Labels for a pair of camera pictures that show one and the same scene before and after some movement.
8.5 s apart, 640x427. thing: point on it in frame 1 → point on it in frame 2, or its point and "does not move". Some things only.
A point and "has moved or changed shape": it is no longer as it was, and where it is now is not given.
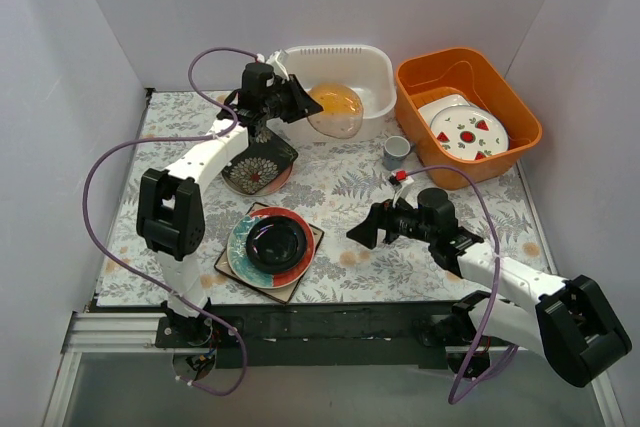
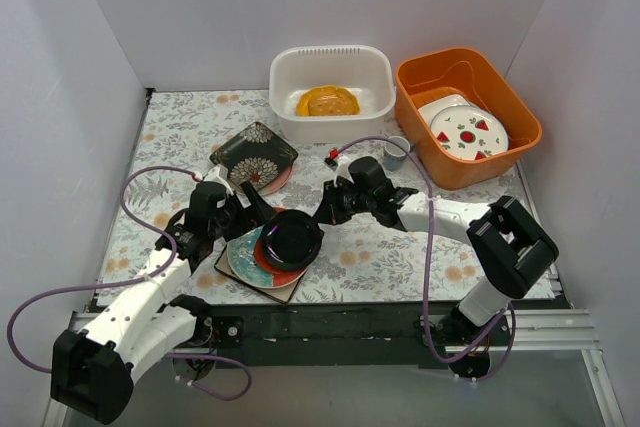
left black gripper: (289, 99) → (242, 214)
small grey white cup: (396, 148) does not move
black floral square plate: (267, 155) does not move
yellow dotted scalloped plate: (337, 99) has moved or changed shape
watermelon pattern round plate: (470, 132) does not move
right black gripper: (386, 222) → (336, 204)
